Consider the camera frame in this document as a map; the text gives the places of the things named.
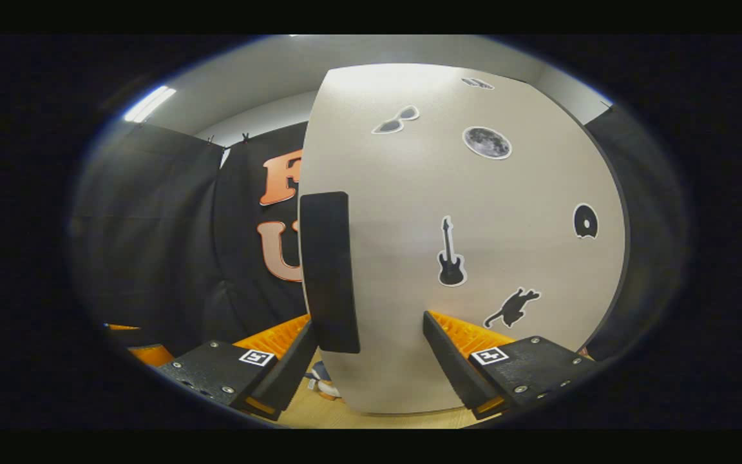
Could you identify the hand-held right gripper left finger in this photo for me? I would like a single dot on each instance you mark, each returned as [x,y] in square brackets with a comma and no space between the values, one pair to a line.
[290,380]

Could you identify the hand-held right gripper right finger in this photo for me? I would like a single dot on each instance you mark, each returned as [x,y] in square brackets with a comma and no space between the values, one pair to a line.
[451,367]

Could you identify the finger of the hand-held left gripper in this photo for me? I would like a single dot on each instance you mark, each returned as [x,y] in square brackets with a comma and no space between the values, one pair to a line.
[152,356]
[120,327]

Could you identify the white cabinet door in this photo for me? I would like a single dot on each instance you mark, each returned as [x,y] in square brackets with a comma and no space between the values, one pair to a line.
[474,212]

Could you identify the grey cabinet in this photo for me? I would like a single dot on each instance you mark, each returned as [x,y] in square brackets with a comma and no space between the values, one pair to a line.
[627,245]

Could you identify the plush penguin toy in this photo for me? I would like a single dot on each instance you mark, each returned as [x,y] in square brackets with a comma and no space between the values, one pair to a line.
[323,386]

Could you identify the black backdrop cloth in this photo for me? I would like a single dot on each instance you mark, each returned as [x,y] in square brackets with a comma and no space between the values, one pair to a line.
[152,225]

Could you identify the ceiling light strip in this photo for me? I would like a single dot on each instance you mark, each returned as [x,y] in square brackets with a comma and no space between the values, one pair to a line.
[149,104]

